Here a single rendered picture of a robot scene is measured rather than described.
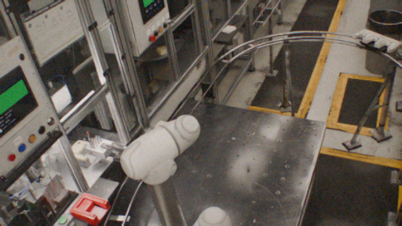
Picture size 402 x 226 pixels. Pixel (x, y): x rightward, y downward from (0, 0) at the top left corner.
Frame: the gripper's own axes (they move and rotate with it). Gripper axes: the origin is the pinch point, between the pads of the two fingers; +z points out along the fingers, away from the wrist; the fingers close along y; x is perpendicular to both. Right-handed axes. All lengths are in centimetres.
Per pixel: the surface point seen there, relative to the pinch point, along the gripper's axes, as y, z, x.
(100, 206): -10.0, -12.6, 28.1
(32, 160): 33, 0, 43
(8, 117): 55, 3, 42
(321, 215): -94, -116, -72
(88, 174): -13.0, 9.1, 10.8
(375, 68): -86, -136, -277
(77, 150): -7.2, 22.3, 1.4
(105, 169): -13.1, 2.0, 3.8
